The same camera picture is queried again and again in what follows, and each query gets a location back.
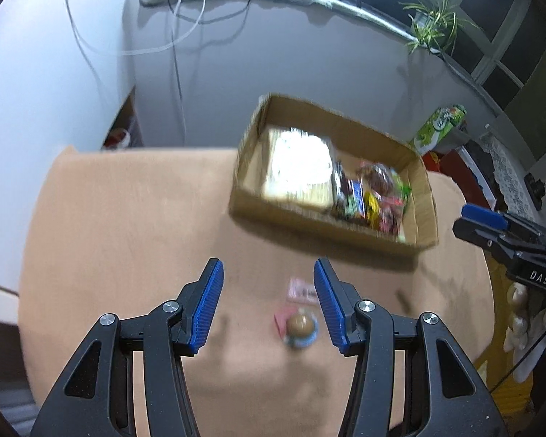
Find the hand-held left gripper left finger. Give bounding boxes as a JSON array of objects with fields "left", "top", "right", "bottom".
[{"left": 29, "top": 257, "right": 223, "bottom": 437}]

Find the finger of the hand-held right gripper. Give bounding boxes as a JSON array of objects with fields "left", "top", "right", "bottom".
[
  {"left": 462, "top": 204, "right": 546, "bottom": 243},
  {"left": 452, "top": 217, "right": 546, "bottom": 262}
]

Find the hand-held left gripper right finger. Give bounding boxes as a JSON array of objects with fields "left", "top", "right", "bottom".
[{"left": 313, "top": 257, "right": 510, "bottom": 437}]

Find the cardboard box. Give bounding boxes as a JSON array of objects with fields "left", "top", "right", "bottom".
[{"left": 229, "top": 93, "right": 439, "bottom": 251}]

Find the dark red dates packet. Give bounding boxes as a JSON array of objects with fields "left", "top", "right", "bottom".
[{"left": 359, "top": 163, "right": 396, "bottom": 194}]

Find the person's right hand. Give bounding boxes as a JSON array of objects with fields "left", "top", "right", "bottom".
[{"left": 503, "top": 280, "right": 546, "bottom": 383}]

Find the small pink candy packet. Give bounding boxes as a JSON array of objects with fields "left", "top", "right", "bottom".
[{"left": 288, "top": 277, "right": 319, "bottom": 303}]

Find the white lace cloth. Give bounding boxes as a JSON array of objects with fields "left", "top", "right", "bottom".
[{"left": 480, "top": 132, "right": 535, "bottom": 210}]

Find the yellow box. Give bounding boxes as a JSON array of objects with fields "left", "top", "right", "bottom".
[{"left": 475, "top": 343, "right": 535, "bottom": 403}]

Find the green drink carton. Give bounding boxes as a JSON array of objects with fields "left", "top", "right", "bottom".
[{"left": 412, "top": 105, "right": 467, "bottom": 155}]

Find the large pale snack packet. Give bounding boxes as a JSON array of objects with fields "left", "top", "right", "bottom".
[{"left": 261, "top": 127, "right": 335, "bottom": 205}]

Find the red and white object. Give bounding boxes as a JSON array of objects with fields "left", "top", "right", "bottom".
[{"left": 104, "top": 128, "right": 132, "bottom": 149}]

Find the green potted plant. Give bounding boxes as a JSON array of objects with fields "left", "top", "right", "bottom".
[{"left": 398, "top": 0, "right": 480, "bottom": 55}]

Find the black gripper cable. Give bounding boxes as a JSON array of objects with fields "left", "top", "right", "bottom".
[{"left": 488, "top": 303, "right": 546, "bottom": 393}]

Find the window with white frame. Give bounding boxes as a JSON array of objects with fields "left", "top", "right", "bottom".
[{"left": 318, "top": 0, "right": 546, "bottom": 119}]

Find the grey cable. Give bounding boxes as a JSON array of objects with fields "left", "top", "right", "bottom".
[{"left": 167, "top": 0, "right": 188, "bottom": 146}]

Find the white cable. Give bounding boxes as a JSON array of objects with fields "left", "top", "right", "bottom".
[{"left": 61, "top": 0, "right": 207, "bottom": 55}]

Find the black wall cable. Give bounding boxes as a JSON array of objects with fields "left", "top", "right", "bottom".
[{"left": 200, "top": 0, "right": 267, "bottom": 48}]

